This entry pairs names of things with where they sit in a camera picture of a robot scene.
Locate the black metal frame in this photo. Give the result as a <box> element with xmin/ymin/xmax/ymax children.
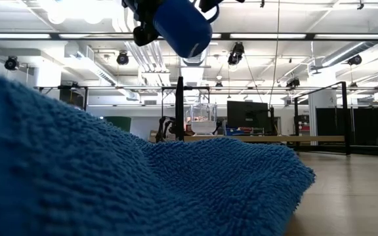
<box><xmin>34</xmin><ymin>75</ymin><xmax>352</xmax><ymax>157</ymax></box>

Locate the blue mug with handle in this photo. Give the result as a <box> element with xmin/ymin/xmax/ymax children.
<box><xmin>152</xmin><ymin>0</ymin><xmax>222</xmax><ymax>59</ymax></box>

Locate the silver ribbed air duct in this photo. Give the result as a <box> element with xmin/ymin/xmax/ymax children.
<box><xmin>179</xmin><ymin>49</ymin><xmax>211</xmax><ymax>68</ymax></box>

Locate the blue storage bin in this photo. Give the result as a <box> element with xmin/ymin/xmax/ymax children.
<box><xmin>224</xmin><ymin>127</ymin><xmax>254</xmax><ymax>136</ymax></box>

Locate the black partition curtain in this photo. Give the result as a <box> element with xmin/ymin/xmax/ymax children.
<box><xmin>316</xmin><ymin>106</ymin><xmax>378</xmax><ymax>147</ymax></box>

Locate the wooden shelf board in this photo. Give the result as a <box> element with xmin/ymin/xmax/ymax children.
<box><xmin>182</xmin><ymin>135</ymin><xmax>347</xmax><ymax>144</ymax></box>

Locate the blue microfibre cloth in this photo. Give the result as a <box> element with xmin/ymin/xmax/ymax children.
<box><xmin>0</xmin><ymin>67</ymin><xmax>317</xmax><ymax>236</ymax></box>

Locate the black hanging cable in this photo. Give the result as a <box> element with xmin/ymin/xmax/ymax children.
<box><xmin>267</xmin><ymin>0</ymin><xmax>282</xmax><ymax>107</ymax></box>

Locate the black ceiling spot lamp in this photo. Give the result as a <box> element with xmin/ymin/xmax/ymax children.
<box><xmin>4</xmin><ymin>55</ymin><xmax>20</xmax><ymax>71</ymax></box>
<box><xmin>346</xmin><ymin>53</ymin><xmax>364</xmax><ymax>68</ymax></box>
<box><xmin>226</xmin><ymin>41</ymin><xmax>246</xmax><ymax>67</ymax></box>
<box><xmin>285</xmin><ymin>76</ymin><xmax>302</xmax><ymax>90</ymax></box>
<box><xmin>115</xmin><ymin>50</ymin><xmax>131</xmax><ymax>67</ymax></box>

